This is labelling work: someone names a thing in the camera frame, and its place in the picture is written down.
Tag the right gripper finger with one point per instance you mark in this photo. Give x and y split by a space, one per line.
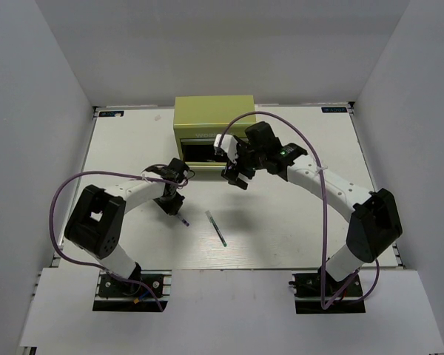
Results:
230 173
242 182

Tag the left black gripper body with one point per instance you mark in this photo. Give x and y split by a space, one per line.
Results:
170 203

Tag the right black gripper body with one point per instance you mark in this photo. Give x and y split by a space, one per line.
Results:
249 161

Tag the purple gel pen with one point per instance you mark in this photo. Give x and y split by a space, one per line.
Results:
183 220

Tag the green gel pen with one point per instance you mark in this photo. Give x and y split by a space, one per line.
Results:
216 228

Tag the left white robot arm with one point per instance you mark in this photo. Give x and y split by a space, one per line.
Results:
96 221

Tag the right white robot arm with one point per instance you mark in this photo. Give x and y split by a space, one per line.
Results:
373 218

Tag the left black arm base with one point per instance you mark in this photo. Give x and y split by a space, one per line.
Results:
114 296

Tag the green metal tool chest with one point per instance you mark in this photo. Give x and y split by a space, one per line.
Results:
206 116

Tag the right blue corner label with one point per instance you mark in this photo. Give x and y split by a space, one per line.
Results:
333 109

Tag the blue corner label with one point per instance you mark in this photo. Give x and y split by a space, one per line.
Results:
333 109
111 114

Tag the left blue corner label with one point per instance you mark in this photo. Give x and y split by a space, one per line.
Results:
111 114

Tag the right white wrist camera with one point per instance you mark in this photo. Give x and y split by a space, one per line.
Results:
226 145

